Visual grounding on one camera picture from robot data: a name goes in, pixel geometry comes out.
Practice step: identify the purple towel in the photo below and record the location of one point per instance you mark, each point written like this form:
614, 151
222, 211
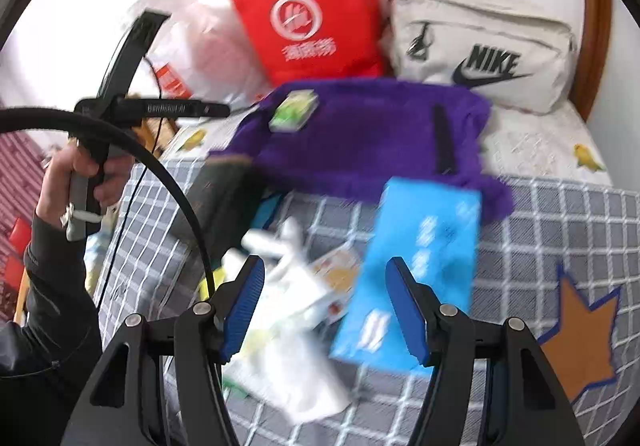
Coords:
360, 136

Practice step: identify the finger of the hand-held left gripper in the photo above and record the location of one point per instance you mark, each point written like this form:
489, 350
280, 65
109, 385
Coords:
170, 108
132, 51

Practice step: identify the teal case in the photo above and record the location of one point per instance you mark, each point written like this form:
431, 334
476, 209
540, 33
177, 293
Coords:
267, 216

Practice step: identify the grey checkered blanket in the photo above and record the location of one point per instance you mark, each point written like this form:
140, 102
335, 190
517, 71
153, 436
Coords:
525, 236

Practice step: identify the white plastic bag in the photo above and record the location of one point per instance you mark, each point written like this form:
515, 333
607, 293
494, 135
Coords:
210, 46

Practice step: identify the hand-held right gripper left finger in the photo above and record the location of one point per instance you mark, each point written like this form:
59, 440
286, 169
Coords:
245, 306

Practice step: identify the white plastic bundle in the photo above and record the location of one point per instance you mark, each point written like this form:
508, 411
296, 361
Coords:
290, 366

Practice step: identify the orange print packet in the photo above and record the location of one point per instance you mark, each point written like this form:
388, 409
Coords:
337, 276

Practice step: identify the person's left hand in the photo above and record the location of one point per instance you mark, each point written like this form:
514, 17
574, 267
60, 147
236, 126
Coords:
55, 186

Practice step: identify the dark bottle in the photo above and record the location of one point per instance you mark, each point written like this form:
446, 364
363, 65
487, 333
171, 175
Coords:
220, 206

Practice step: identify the black comb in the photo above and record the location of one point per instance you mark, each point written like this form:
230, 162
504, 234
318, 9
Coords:
442, 141

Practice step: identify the wooden headboard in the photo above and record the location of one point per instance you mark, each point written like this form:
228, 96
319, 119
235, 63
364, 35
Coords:
595, 36

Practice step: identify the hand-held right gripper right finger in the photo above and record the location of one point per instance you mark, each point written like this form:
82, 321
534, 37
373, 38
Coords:
405, 311

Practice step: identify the green snack packet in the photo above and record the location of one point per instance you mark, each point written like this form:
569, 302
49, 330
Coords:
294, 110

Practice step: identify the blue box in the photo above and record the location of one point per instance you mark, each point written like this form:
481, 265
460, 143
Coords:
425, 236

